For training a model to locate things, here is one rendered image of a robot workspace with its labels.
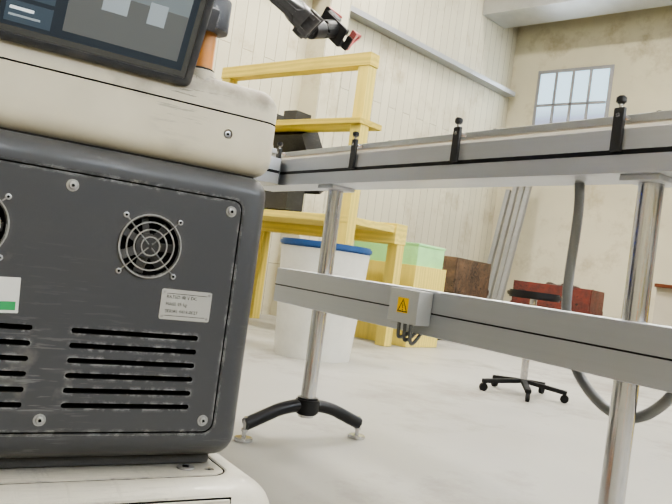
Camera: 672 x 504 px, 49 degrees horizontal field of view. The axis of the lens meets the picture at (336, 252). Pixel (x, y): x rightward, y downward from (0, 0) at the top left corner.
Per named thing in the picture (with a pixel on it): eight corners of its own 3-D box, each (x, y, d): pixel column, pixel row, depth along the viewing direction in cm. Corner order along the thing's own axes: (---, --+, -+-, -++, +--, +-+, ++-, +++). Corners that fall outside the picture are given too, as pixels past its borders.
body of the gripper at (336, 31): (341, 47, 234) (326, 48, 229) (320, 26, 237) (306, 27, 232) (350, 30, 230) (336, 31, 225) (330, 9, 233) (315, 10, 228)
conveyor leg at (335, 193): (286, 413, 244) (317, 184, 245) (309, 413, 249) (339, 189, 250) (300, 420, 236) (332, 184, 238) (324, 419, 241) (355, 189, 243)
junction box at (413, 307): (386, 319, 199) (390, 286, 200) (400, 320, 202) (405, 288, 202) (415, 325, 189) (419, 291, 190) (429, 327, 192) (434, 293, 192)
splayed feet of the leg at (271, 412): (228, 437, 232) (234, 393, 232) (356, 434, 260) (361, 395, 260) (240, 444, 225) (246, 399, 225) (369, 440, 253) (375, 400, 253)
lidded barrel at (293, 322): (376, 364, 466) (391, 252, 468) (312, 365, 423) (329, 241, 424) (310, 348, 506) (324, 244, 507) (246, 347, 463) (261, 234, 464)
